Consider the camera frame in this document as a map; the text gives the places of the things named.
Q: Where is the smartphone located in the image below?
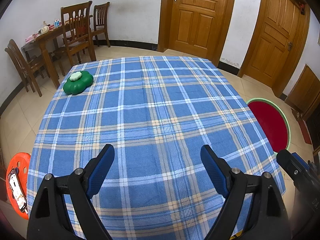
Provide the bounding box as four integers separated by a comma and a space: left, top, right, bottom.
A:
7, 169, 27, 213

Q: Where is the orange plastic stool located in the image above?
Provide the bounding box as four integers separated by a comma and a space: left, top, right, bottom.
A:
5, 152, 32, 221

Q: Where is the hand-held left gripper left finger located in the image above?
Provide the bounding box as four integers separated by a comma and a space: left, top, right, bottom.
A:
27, 144, 115, 240

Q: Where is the wooden panel door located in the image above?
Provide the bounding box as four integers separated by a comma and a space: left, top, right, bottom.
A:
158, 0, 237, 60

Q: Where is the green flower-shaped box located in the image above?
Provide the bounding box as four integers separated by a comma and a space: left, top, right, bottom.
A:
63, 70, 94, 95

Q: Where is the red basin with green rim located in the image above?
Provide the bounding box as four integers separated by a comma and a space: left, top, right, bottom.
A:
245, 97, 292, 155

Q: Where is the red doormat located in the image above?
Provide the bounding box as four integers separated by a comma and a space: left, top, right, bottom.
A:
299, 119, 313, 145

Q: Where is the blue plaid tablecloth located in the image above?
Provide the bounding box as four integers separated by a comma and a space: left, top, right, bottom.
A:
26, 56, 286, 240

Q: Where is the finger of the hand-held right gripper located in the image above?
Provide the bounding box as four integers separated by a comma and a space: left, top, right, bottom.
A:
276, 149, 313, 188

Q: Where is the wooden dining chair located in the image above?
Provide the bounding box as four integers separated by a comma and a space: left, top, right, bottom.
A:
90, 2, 111, 48
52, 1, 97, 77
4, 39, 50, 97

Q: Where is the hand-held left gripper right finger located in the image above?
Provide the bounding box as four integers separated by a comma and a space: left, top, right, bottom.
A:
200, 144, 292, 240

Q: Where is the wooden door with lever handle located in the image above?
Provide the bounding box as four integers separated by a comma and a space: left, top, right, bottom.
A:
237, 0, 310, 98

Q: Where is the wooden dining table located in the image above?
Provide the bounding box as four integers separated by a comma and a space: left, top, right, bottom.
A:
21, 15, 93, 89

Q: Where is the low wooden cabinet door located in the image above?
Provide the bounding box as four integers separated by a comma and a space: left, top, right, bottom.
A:
285, 64, 320, 113

